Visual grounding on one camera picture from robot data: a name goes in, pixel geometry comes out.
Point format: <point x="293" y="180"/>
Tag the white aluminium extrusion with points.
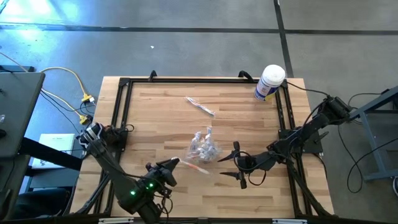
<point x="289" y="221"/>
<point x="115" y="220"/>

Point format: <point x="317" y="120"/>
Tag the dark grey desk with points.
<point x="18" y="109"/>

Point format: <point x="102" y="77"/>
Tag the black bar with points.
<point x="49" y="154"/>

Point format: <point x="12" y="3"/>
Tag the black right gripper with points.
<point x="253" y="163"/>

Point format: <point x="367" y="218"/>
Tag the white booklet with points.
<point x="59" y="141"/>

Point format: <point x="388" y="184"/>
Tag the white blue wipes canister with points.
<point x="269" y="84"/>

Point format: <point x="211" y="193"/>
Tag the blue-grey metal stand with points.
<point x="370" y="146"/>

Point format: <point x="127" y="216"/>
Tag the black aluminium table frame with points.
<point x="202" y="80"/>

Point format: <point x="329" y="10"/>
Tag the clear acrylic organizer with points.
<point x="203" y="160"/>

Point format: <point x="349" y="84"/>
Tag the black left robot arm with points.
<point x="109" y="169"/>

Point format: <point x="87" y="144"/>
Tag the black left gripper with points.
<point x="166" y="179"/>

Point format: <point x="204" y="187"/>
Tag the wrapped straw packet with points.
<point x="200" y="106"/>

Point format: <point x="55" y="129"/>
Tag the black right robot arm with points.
<point x="311" y="127"/>

